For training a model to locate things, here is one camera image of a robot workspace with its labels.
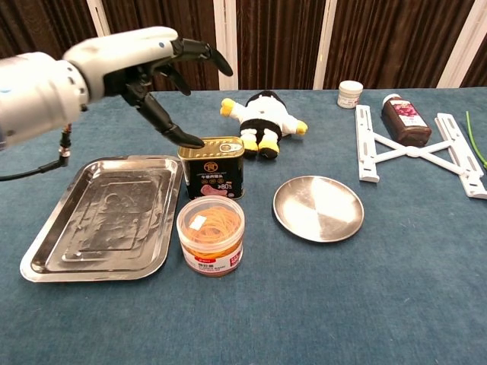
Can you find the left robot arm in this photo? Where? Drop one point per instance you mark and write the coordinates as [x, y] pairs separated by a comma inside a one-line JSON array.
[[34, 95]]

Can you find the dark brown pleated curtain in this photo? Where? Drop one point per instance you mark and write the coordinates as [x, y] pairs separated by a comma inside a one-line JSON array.
[[277, 42]]

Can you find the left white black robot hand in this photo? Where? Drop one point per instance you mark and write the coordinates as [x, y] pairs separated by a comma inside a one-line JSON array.
[[114, 57]]

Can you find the black white plush doll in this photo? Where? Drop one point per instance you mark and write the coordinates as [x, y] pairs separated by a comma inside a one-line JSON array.
[[262, 114]]

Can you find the black metal luncheon meat can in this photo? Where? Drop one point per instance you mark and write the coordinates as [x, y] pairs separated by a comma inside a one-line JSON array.
[[215, 178]]

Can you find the dark red juice bottle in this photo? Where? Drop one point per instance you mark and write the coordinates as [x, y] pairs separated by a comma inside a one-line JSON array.
[[407, 121]]

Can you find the small white jar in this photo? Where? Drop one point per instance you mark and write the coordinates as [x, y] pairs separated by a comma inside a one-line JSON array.
[[350, 95]]

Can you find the blue table cloth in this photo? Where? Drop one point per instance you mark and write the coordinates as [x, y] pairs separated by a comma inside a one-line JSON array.
[[304, 304]]

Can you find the rectangular stainless steel tray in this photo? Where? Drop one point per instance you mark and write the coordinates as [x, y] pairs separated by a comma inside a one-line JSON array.
[[106, 228]]

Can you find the white frame post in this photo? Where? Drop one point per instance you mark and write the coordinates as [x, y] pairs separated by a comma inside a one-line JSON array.
[[325, 42], [100, 19], [228, 30], [462, 42]]

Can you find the white folding laptop stand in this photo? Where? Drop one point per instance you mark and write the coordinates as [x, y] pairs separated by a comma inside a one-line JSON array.
[[412, 152]]

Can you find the clear plastic snack jar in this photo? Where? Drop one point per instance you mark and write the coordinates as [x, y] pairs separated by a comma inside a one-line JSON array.
[[211, 243]]

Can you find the round stainless steel plate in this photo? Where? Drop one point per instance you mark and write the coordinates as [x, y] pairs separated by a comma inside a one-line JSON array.
[[317, 209]]

